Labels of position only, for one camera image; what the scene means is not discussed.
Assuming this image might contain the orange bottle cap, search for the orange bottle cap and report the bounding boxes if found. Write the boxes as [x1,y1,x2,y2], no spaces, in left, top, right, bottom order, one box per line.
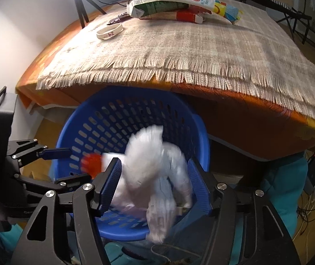
[81,153,102,179]

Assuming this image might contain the white plastic bag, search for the white plastic bag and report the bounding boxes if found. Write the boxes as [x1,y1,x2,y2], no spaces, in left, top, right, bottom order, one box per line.
[101,125,193,244]

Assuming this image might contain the white wristband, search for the white wristband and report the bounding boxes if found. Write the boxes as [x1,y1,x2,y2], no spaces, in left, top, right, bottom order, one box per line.
[96,23,124,40]

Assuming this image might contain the dark purple snack wrapper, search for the dark purple snack wrapper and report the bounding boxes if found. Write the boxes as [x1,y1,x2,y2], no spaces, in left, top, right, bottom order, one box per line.
[107,12,132,25]

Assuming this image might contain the red paper box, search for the red paper box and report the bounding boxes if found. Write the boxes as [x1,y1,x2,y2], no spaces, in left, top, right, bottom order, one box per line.
[140,6,212,24]

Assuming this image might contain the white colourful snack bag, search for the white colourful snack bag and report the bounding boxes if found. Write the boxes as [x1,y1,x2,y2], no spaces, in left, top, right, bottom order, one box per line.
[158,0,242,24]

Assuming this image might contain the green white milk carton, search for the green white milk carton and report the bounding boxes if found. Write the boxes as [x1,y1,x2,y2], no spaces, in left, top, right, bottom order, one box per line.
[126,0,189,19]

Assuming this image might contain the blue plastic laundry basket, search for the blue plastic laundry basket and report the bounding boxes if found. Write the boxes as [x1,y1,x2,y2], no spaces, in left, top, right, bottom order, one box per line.
[51,86,210,241]

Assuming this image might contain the orange patterned mattress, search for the orange patterned mattress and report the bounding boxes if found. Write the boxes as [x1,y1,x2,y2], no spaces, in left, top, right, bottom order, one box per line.
[16,22,315,160]

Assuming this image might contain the teal cloth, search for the teal cloth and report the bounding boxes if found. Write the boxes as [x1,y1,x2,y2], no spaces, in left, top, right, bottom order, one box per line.
[229,151,309,265]

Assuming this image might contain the beige plaid fringed blanket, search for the beige plaid fringed blanket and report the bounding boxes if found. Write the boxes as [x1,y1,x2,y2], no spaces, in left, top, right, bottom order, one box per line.
[36,0,315,119]

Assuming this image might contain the black tripod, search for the black tripod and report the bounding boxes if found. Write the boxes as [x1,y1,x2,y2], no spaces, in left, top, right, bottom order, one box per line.
[74,0,106,29]

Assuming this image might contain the black folding chair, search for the black folding chair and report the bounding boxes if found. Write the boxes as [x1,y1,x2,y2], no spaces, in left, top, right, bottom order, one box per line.
[240,0,312,44]

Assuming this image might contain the white cables on floor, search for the white cables on floor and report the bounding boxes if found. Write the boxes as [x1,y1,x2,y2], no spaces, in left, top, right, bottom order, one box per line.
[292,148,315,236]

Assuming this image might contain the black power cable with remote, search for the black power cable with remote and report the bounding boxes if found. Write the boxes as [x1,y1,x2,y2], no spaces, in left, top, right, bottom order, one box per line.
[91,0,147,8]

